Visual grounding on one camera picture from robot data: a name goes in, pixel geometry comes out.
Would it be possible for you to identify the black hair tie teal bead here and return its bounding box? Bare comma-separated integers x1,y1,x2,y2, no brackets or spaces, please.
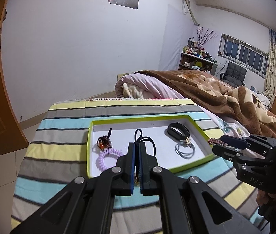
134,129,156,157

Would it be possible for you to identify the purple spiral hair tie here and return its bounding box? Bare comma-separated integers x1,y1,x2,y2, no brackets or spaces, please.
96,147,124,171

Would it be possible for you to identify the black smart wristband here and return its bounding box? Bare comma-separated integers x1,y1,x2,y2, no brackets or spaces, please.
167,123,190,141

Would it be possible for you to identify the right hand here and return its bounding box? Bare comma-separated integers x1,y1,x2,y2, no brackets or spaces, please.
256,190,276,220

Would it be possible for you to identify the lime green box tray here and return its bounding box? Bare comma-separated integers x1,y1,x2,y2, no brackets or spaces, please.
86,114,215,179

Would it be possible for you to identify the brown paw print blanket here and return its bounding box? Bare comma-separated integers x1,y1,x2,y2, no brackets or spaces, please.
137,70,276,138

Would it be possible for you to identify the black padded chair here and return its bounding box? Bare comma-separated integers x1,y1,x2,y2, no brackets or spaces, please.
220,62,247,88

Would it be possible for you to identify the striped bed sheet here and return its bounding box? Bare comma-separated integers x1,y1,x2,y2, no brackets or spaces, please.
12,99,263,233

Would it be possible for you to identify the cluttered shelf unit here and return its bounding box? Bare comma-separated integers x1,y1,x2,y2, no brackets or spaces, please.
179,52,218,75

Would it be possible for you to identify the floral curtain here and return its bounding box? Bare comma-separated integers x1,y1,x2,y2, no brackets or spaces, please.
263,29,276,108

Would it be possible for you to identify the dried branch bouquet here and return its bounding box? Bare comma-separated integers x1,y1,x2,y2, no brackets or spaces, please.
197,26,218,50

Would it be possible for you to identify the window with frame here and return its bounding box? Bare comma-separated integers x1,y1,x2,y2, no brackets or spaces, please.
218,34,268,78

